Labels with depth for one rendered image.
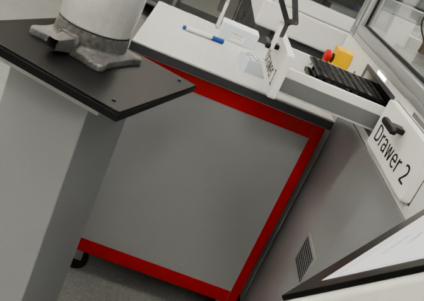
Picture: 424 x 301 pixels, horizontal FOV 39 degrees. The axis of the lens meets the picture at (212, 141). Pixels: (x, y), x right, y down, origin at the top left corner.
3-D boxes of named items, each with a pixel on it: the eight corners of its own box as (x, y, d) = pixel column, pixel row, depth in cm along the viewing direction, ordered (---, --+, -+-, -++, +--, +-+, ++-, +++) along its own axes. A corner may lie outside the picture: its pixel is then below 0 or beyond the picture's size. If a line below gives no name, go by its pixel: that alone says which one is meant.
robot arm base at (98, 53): (12, 31, 118) (20, 5, 116) (77, 28, 138) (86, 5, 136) (86, 74, 113) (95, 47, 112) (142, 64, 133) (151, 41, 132)
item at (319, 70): (318, 76, 138) (319, 74, 138) (309, 57, 154) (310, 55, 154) (325, 79, 138) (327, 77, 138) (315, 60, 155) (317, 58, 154)
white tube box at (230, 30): (217, 36, 199) (224, 21, 197) (217, 30, 207) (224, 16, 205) (253, 50, 200) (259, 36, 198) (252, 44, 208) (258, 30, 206)
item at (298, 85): (276, 92, 136) (288, 68, 133) (270, 63, 159) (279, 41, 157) (433, 156, 140) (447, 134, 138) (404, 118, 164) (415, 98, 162)
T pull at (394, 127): (389, 134, 115) (392, 128, 114) (380, 120, 122) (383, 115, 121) (406, 141, 115) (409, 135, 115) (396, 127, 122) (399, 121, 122)
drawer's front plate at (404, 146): (399, 202, 108) (431, 149, 104) (366, 141, 135) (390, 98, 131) (408, 205, 108) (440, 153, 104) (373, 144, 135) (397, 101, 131)
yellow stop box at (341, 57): (327, 71, 177) (338, 48, 174) (323, 65, 183) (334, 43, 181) (342, 77, 177) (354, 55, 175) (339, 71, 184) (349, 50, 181)
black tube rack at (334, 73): (307, 98, 140) (319, 74, 138) (299, 77, 156) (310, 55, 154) (392, 133, 143) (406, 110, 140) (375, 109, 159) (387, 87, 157)
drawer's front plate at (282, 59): (267, 97, 134) (288, 53, 130) (261, 64, 161) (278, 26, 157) (274, 100, 135) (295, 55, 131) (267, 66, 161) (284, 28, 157)
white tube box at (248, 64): (243, 71, 171) (249, 59, 170) (236, 61, 178) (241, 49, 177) (281, 83, 176) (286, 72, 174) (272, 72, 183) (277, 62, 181)
